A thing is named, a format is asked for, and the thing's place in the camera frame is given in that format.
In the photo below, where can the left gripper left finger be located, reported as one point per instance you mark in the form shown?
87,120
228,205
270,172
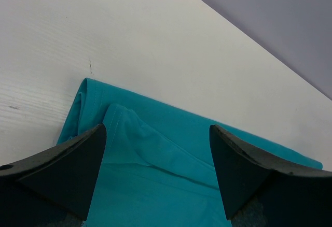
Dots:
57,183

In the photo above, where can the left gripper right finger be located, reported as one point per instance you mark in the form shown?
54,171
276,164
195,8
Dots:
256,185

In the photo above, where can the teal t-shirt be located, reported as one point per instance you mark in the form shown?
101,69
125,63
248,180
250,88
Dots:
157,168

